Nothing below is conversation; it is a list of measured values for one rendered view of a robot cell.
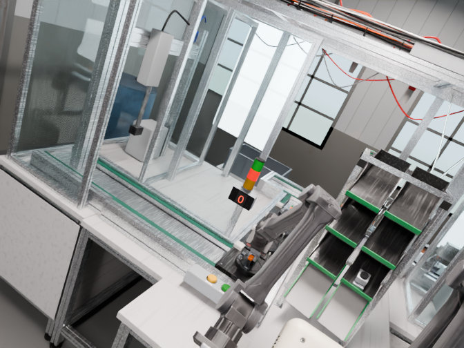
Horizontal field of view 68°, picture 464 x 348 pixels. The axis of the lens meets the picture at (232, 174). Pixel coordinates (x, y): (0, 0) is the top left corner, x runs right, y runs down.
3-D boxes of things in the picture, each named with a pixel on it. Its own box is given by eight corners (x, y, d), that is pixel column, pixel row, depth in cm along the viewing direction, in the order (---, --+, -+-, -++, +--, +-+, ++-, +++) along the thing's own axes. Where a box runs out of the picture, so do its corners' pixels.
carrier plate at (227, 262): (260, 297, 146) (262, 294, 145) (214, 266, 152) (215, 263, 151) (276, 272, 167) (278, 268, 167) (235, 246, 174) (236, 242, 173)
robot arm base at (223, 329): (192, 335, 82) (233, 368, 79) (212, 306, 86) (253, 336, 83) (193, 342, 89) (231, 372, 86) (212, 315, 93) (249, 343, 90)
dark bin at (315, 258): (333, 280, 135) (340, 270, 130) (305, 260, 140) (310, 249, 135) (363, 239, 152) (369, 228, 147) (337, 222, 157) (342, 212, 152)
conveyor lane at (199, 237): (252, 313, 149) (262, 295, 146) (108, 213, 171) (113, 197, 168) (271, 282, 175) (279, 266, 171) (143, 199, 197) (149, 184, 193)
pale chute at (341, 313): (343, 342, 136) (345, 340, 132) (315, 319, 141) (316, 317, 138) (379, 285, 146) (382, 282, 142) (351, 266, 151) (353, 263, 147)
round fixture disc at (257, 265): (256, 282, 151) (258, 278, 150) (229, 264, 155) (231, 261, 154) (266, 268, 163) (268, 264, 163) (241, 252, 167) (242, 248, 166)
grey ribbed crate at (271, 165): (272, 197, 345) (282, 177, 337) (221, 167, 361) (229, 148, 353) (283, 187, 383) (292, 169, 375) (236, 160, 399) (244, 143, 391)
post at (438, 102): (349, 248, 247) (470, 60, 198) (343, 245, 248) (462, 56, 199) (349, 246, 251) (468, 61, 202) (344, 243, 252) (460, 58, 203)
